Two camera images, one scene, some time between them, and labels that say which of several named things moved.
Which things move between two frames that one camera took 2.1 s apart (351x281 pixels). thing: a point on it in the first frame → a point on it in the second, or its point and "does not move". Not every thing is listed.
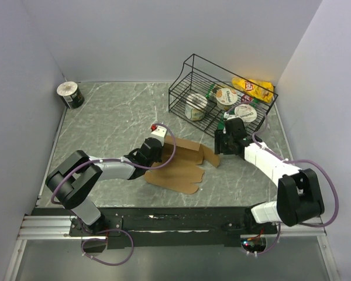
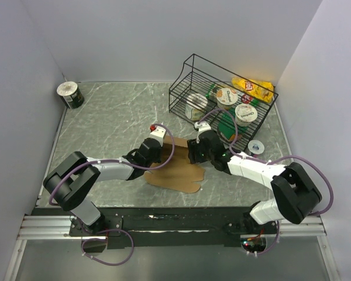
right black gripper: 219,137 → 193,146
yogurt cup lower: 247,112 does not move
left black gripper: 158,159 does not move
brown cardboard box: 184,169 does not move
